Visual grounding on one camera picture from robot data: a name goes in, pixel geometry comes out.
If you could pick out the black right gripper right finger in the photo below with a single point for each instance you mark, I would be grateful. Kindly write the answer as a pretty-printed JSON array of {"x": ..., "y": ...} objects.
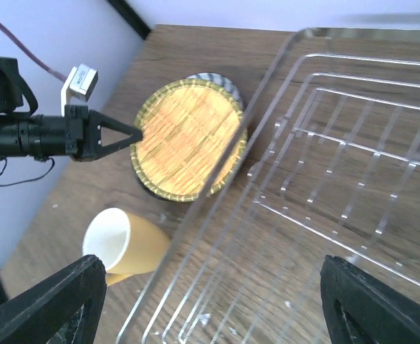
[{"x": 358, "y": 308}]

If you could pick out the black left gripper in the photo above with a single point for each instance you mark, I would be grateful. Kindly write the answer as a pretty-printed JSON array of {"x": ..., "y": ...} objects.
[{"x": 82, "y": 138}]

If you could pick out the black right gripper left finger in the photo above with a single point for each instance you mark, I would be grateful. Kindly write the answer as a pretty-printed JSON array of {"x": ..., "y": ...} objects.
[{"x": 63, "y": 308}]

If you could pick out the yellow woven bamboo plate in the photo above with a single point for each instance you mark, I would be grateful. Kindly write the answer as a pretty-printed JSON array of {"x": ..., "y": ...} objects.
[{"x": 187, "y": 126}]

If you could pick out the blue striped white plate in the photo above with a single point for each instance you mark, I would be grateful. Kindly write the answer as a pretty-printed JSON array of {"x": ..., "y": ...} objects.
[{"x": 222, "y": 81}]

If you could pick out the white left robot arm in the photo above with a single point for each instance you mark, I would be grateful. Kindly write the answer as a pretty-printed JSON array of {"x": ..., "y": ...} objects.
[{"x": 25, "y": 133}]

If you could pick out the yellow ceramic mug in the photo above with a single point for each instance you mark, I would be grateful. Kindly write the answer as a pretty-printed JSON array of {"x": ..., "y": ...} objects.
[{"x": 127, "y": 244}]

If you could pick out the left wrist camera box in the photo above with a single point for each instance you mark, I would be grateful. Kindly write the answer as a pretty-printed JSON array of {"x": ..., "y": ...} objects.
[{"x": 79, "y": 84}]

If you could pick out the steel wire dish rack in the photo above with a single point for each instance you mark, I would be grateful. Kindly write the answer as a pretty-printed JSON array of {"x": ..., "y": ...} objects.
[{"x": 332, "y": 168}]

